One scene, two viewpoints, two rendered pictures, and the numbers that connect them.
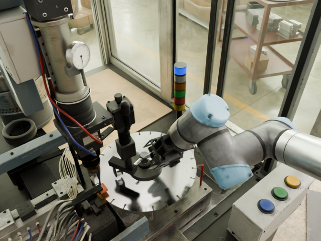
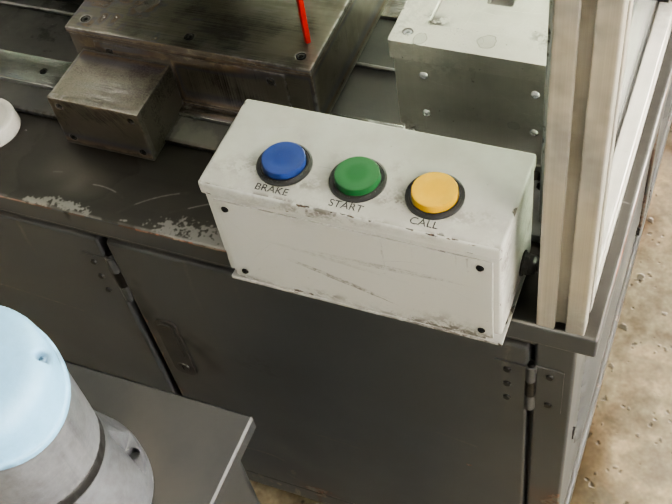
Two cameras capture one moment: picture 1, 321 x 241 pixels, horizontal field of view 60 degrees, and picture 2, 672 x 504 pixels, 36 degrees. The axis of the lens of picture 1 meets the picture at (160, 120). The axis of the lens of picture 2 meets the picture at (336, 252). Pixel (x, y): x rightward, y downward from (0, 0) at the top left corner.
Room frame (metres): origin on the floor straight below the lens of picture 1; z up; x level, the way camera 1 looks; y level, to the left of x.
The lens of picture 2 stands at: (0.26, -0.90, 1.57)
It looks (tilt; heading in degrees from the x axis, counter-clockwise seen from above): 52 degrees down; 68
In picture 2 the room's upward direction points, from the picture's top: 12 degrees counter-clockwise
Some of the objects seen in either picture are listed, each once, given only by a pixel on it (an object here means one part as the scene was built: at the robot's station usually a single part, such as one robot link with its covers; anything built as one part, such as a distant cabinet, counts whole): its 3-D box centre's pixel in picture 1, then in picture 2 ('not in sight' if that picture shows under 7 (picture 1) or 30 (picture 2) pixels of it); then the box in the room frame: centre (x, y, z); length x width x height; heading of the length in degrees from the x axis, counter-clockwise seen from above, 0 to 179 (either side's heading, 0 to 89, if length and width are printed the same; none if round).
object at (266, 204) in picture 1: (266, 206); (284, 164); (0.47, -0.31, 0.90); 0.04 x 0.04 x 0.02
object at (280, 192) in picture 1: (279, 193); (358, 180); (0.51, -0.36, 0.90); 0.04 x 0.04 x 0.02
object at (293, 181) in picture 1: (292, 182); (435, 196); (0.55, -0.42, 0.90); 0.04 x 0.04 x 0.02
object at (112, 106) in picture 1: (123, 127); not in sight; (0.53, 0.10, 1.17); 0.06 x 0.05 x 0.20; 118
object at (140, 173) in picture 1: (144, 163); not in sight; (0.60, 0.05, 0.96); 0.11 x 0.11 x 0.03
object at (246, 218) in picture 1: (270, 204); (372, 221); (0.52, -0.35, 0.82); 0.28 x 0.11 x 0.15; 127
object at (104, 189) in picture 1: (91, 199); not in sight; (0.48, 0.21, 0.95); 0.10 x 0.03 x 0.07; 127
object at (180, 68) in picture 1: (180, 68); not in sight; (0.87, -0.08, 1.14); 0.05 x 0.04 x 0.03; 37
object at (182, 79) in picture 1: (180, 76); not in sight; (0.87, -0.08, 1.11); 0.05 x 0.04 x 0.03; 37
